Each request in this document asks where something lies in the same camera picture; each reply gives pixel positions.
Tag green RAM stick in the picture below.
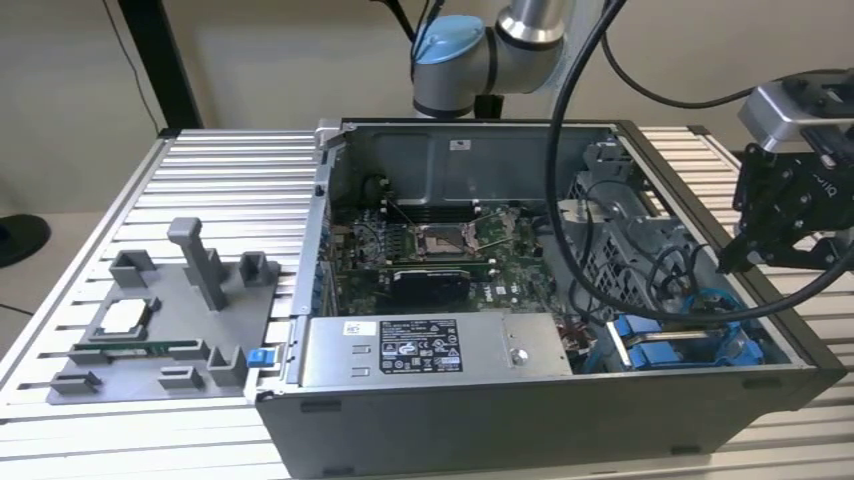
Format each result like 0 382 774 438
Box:
75 340 203 352

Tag red wire bundle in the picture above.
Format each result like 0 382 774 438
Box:
558 322 603 357

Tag grey parts rack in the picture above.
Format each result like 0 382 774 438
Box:
44 216 287 407

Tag thin black internal wire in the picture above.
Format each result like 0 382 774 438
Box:
570 179 643 324

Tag black disk wire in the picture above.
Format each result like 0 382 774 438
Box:
645 239 723 314

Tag grey metal disk bay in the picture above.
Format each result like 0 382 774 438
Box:
551 142 766 374

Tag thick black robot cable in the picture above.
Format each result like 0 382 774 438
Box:
545 0 854 325

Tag silver CPU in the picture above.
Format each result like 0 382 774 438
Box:
98 299 150 335

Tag thin black wall cable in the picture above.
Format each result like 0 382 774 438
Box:
103 0 163 132

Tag black graphics card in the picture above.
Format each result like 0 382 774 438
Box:
389 268 474 308

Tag black cables behind arm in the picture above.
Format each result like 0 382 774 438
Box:
371 0 447 47

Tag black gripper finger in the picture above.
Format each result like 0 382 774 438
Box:
715 142 784 275
756 231 848 270

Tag dark grey open PC case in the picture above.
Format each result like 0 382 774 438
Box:
255 117 850 480

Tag black metal pole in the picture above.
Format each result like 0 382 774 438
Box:
118 0 206 131

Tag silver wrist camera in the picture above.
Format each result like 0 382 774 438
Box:
736 81 854 152

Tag CPU socket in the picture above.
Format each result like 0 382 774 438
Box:
413 221 481 260

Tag black round stand base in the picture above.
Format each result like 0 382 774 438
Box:
0 213 54 269

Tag green motherboard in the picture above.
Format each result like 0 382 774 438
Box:
330 199 570 317

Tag thin black camera cable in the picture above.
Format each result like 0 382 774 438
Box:
599 27 761 109

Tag blue disk carrier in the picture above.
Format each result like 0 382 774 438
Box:
629 343 683 371

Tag silver power supply unit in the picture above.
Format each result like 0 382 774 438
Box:
298 313 577 390

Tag hard disk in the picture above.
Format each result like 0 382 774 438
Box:
613 313 764 352

